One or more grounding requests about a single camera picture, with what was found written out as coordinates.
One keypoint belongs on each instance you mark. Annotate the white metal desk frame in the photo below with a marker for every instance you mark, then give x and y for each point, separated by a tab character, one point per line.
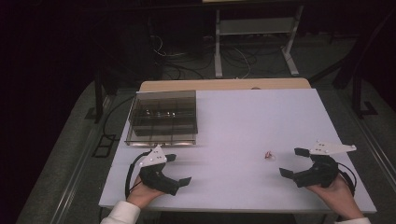
255	26

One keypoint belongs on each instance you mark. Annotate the black metal stand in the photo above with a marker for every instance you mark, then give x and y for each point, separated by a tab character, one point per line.
358	77
99	93

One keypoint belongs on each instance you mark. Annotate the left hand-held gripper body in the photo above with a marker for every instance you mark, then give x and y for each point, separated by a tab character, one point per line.
157	179

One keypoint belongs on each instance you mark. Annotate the black rectangular floor bracket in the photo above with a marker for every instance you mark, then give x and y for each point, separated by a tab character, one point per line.
104	146

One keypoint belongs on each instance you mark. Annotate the white board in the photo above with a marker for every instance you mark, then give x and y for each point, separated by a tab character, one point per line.
243	124

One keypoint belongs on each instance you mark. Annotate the smoky transparent drawer box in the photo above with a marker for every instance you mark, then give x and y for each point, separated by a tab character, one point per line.
165	104

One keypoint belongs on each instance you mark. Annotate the wooden table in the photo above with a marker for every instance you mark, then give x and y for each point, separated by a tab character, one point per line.
224	84

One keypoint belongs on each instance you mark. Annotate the small red and clear trinket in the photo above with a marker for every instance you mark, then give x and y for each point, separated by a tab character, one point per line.
269	155

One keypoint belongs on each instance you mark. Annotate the person's right hand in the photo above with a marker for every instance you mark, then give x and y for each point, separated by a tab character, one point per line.
341	199

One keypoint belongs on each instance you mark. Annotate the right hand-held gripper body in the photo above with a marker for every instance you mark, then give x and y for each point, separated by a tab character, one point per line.
323	174

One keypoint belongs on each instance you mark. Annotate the person's left hand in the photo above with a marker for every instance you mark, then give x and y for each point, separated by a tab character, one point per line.
141	196

